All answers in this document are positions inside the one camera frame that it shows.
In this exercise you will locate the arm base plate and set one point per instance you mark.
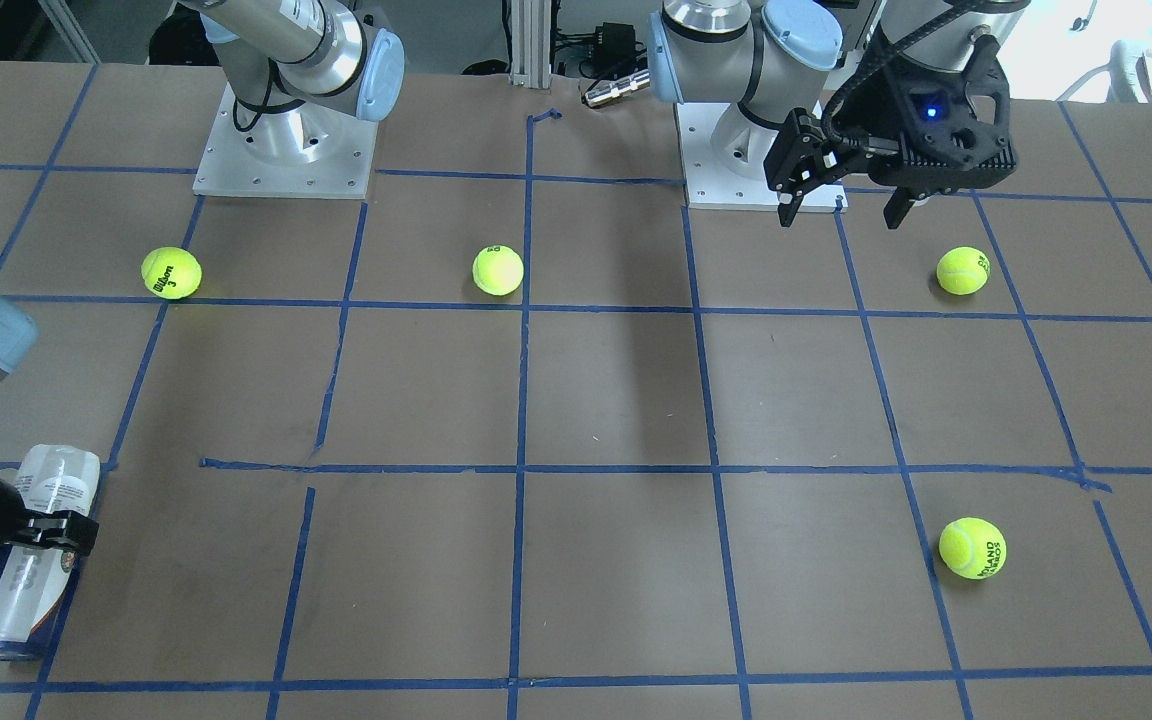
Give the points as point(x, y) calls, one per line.
point(723, 152)
point(305, 153)

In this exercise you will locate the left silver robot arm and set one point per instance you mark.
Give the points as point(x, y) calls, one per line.
point(770, 57)

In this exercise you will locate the centre tennis ball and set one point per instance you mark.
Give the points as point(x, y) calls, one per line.
point(498, 270)

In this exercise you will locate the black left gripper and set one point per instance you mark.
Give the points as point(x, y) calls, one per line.
point(887, 110)

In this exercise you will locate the silver metal connector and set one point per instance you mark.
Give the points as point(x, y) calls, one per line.
point(604, 92)

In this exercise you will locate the aluminium frame post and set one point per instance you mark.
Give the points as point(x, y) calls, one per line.
point(530, 35)

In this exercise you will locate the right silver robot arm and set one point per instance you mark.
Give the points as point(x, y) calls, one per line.
point(319, 54)

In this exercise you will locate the front Roland Garros tennis ball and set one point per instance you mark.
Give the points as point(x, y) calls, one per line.
point(972, 548)

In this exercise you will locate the tennis ball near base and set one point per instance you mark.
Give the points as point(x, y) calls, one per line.
point(963, 271)
point(171, 273)

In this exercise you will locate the white blue tennis ball can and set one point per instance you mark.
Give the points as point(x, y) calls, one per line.
point(50, 478)

